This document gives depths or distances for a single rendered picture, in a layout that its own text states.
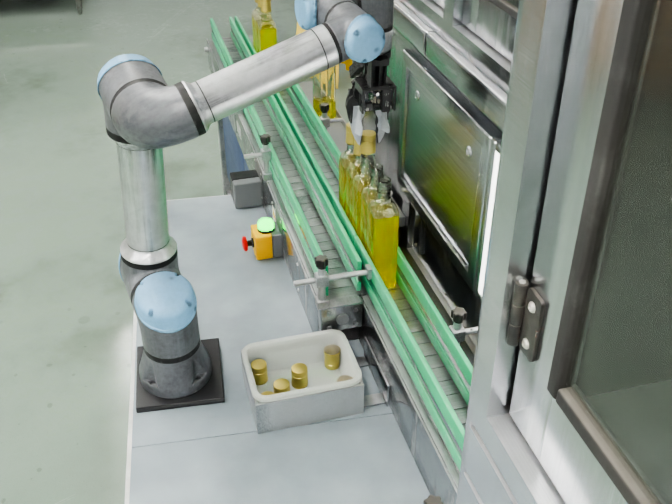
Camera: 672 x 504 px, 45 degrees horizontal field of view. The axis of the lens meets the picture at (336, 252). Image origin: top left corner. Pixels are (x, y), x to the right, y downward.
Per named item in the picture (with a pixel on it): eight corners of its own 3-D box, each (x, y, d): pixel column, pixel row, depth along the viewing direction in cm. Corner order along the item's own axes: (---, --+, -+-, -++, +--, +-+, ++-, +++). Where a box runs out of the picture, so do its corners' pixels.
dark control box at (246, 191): (263, 207, 233) (261, 181, 229) (235, 210, 231) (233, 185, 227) (257, 193, 240) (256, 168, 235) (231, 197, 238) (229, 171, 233)
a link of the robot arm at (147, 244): (133, 325, 167) (106, 84, 134) (118, 282, 178) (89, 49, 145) (189, 312, 171) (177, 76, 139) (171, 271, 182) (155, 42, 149)
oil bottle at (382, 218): (396, 287, 179) (400, 204, 167) (372, 291, 177) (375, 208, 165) (388, 273, 183) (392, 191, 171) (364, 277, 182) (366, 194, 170)
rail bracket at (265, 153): (273, 182, 219) (271, 138, 212) (247, 186, 218) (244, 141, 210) (270, 175, 223) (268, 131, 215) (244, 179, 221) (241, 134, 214)
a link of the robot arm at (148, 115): (113, 129, 127) (382, 5, 135) (99, 99, 135) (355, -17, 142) (142, 183, 135) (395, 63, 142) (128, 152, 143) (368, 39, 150)
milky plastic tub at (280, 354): (364, 411, 164) (365, 380, 159) (256, 433, 159) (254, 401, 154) (341, 357, 178) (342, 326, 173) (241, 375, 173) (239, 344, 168)
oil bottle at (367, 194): (389, 272, 183) (393, 190, 171) (365, 276, 182) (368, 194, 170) (381, 259, 188) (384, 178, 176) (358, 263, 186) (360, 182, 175)
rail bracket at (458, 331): (483, 366, 157) (490, 312, 150) (450, 372, 156) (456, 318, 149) (475, 353, 161) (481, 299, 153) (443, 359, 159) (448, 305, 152)
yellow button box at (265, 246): (282, 258, 211) (281, 234, 207) (254, 262, 210) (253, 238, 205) (277, 244, 217) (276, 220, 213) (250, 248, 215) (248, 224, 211)
